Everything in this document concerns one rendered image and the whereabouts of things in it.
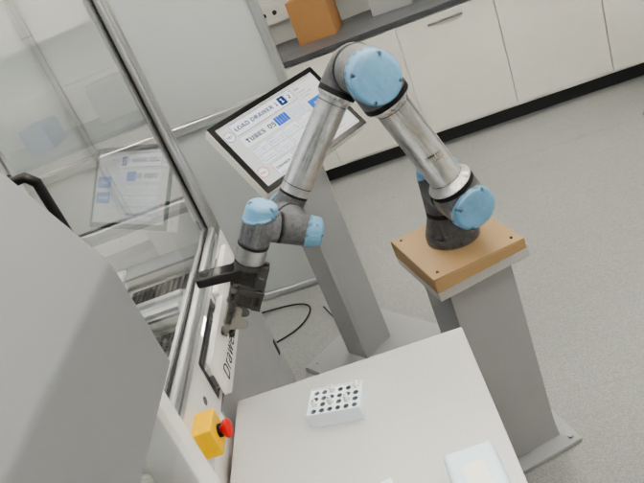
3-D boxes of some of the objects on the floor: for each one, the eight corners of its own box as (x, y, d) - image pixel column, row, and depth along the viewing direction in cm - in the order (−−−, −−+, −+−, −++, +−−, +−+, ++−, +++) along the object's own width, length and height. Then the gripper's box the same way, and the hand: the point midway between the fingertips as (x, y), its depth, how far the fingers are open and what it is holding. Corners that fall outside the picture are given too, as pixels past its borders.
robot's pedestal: (528, 389, 238) (474, 209, 205) (583, 441, 211) (532, 242, 178) (455, 430, 234) (390, 252, 201) (502, 487, 207) (435, 293, 174)
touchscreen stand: (457, 333, 278) (381, 110, 233) (390, 406, 256) (292, 174, 211) (372, 310, 316) (292, 114, 271) (308, 372, 293) (209, 169, 248)
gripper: (269, 276, 155) (250, 349, 164) (270, 254, 165) (252, 325, 174) (233, 268, 154) (216, 343, 163) (236, 247, 163) (219, 318, 172)
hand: (224, 327), depth 167 cm, fingers closed on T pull, 3 cm apart
